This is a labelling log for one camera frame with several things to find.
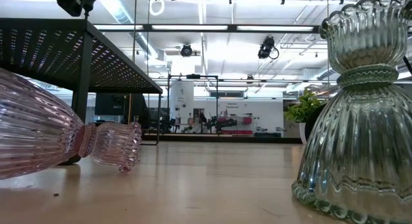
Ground black perforated metal stand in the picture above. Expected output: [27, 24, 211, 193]
[0, 17, 164, 166]

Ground black ceiling spotlight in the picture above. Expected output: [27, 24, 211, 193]
[180, 43, 193, 58]
[257, 35, 280, 60]

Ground white light strip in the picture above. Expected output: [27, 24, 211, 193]
[93, 24, 144, 31]
[237, 24, 315, 32]
[151, 24, 229, 32]

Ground distant red storage bins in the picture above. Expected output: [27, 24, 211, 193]
[221, 116, 254, 135]

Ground green ribbed glass candle holder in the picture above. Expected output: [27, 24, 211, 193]
[291, 0, 412, 224]

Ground black monitor screen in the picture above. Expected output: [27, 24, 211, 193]
[95, 93, 149, 117]

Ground pink ribbed glass candle holder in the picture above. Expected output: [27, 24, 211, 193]
[0, 67, 143, 181]

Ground black distant rig frame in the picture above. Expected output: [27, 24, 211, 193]
[166, 74, 220, 135]

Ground white cable loop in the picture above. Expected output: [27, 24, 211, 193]
[149, 0, 165, 17]

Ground green plant in white pot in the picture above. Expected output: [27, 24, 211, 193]
[284, 88, 326, 145]

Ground tall black candlestick holder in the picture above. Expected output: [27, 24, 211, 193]
[82, 0, 97, 19]

